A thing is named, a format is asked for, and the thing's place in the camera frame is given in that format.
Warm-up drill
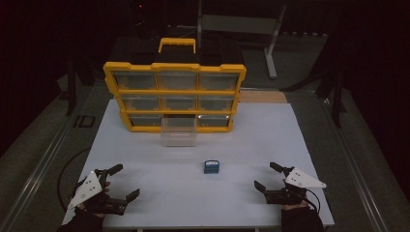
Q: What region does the metal floor rail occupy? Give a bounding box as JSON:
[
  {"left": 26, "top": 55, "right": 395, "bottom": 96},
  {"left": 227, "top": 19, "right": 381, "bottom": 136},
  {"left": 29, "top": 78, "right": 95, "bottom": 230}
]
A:
[
  {"left": 0, "top": 78, "right": 100, "bottom": 232},
  {"left": 320, "top": 95, "right": 410, "bottom": 232}
]

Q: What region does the black tripod stand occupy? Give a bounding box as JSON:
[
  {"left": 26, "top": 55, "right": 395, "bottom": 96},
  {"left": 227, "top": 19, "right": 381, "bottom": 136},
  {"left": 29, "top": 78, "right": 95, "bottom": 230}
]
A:
[{"left": 279, "top": 32, "right": 348, "bottom": 129}]

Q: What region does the small blue box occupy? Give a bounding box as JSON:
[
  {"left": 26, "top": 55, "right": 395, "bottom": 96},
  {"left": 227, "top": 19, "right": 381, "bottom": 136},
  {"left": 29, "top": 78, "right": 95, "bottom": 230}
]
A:
[{"left": 203, "top": 159, "right": 220, "bottom": 175}]

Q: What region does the grey metal stand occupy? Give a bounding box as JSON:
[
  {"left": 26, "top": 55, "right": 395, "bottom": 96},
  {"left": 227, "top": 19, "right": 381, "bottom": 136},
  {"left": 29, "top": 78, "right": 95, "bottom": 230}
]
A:
[{"left": 196, "top": 0, "right": 288, "bottom": 80}]

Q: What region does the set of clear cabinet drawers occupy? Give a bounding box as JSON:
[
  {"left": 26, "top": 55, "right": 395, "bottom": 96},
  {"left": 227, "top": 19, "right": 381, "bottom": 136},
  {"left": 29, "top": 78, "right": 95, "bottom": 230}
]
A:
[{"left": 113, "top": 71, "right": 240, "bottom": 128}]

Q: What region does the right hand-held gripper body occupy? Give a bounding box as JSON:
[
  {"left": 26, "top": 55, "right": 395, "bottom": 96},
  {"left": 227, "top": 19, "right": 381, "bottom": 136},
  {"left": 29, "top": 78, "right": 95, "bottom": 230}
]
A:
[{"left": 264, "top": 166, "right": 327, "bottom": 206}]

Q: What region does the black cable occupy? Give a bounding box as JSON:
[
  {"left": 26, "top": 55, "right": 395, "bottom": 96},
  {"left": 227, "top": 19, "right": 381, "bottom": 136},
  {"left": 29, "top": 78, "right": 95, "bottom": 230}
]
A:
[
  {"left": 303, "top": 188, "right": 322, "bottom": 215},
  {"left": 56, "top": 146, "right": 93, "bottom": 211}
]

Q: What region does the wooden board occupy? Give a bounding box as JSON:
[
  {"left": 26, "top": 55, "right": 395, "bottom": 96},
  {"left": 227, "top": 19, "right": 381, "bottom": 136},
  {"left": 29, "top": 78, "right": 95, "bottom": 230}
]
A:
[{"left": 239, "top": 90, "right": 288, "bottom": 104}]

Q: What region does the person's right hand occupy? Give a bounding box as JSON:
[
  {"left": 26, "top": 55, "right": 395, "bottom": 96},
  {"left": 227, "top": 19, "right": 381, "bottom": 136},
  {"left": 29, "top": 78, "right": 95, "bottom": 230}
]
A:
[{"left": 281, "top": 198, "right": 311, "bottom": 213}]

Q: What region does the clear plastic drawer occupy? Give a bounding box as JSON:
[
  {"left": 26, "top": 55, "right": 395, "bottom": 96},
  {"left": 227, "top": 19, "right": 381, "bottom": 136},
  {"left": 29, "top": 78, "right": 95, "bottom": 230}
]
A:
[{"left": 160, "top": 117, "right": 198, "bottom": 148}]

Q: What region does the yellow black organizer cabinet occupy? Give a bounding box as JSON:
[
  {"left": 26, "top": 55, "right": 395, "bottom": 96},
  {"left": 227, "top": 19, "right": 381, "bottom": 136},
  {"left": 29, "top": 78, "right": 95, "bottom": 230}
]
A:
[{"left": 102, "top": 35, "right": 248, "bottom": 133}]

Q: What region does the black rectangular frame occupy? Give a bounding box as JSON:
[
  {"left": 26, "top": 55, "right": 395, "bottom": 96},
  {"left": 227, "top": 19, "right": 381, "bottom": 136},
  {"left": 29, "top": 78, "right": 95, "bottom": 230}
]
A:
[{"left": 73, "top": 114, "right": 97, "bottom": 129}]

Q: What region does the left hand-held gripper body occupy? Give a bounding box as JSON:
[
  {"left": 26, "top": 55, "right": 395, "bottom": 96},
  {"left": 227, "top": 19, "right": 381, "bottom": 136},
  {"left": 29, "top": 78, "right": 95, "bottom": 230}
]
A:
[{"left": 67, "top": 168, "right": 129, "bottom": 217}]

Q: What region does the person's left hand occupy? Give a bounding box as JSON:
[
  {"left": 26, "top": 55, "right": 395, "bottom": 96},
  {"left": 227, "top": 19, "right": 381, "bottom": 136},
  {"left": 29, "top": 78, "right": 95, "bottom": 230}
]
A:
[{"left": 76, "top": 181, "right": 111, "bottom": 220}]

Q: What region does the black post stand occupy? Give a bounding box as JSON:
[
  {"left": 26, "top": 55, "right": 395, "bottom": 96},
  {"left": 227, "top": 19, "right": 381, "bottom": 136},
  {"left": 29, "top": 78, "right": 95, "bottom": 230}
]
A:
[{"left": 65, "top": 57, "right": 79, "bottom": 117}]

